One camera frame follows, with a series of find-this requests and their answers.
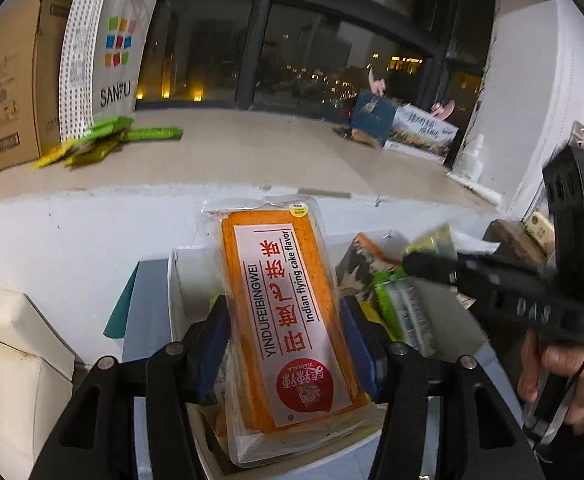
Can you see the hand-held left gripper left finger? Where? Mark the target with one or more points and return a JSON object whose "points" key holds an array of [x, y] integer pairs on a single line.
{"points": [[214, 347]]}

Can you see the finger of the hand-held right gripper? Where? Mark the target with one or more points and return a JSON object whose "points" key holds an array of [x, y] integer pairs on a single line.
{"points": [[447, 275], [502, 266]]}

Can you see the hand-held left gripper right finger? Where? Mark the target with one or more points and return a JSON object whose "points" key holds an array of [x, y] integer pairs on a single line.
{"points": [[359, 350]]}

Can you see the gold snack packet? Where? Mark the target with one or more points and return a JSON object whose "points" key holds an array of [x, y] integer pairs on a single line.
{"points": [[434, 240]]}

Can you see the white storage box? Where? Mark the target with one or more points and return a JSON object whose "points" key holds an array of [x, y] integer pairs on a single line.
{"points": [[452, 320]]}

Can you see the orange cake packet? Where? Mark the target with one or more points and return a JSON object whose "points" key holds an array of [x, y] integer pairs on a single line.
{"points": [[282, 320]]}

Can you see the cream printed carton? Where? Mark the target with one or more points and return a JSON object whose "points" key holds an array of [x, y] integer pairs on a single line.
{"points": [[539, 232]]}

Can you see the green white snack packet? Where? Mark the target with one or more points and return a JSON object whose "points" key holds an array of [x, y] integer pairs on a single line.
{"points": [[407, 312]]}

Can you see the dark snack packet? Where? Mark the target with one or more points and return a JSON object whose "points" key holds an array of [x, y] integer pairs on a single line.
{"points": [[364, 265]]}

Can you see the long printed box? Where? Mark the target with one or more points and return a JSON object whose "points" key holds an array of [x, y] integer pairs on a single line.
{"points": [[422, 135]]}

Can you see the small brown packet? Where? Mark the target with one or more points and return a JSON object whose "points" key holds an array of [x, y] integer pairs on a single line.
{"points": [[349, 134]]}

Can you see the dark blue box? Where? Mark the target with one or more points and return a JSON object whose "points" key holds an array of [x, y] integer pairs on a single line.
{"points": [[372, 120]]}

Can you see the white sofa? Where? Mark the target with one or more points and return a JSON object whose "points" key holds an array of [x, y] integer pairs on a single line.
{"points": [[12, 375]]}

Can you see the pile of green yellow packets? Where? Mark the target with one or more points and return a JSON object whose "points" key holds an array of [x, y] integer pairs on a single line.
{"points": [[107, 137]]}

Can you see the dark window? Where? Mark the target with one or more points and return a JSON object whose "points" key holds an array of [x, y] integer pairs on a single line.
{"points": [[297, 35]]}

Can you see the white shopping bag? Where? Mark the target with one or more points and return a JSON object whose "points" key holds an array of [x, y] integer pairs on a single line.
{"points": [[107, 60]]}

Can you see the brown cardboard box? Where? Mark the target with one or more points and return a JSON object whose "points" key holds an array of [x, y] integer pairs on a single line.
{"points": [[12, 85]]}

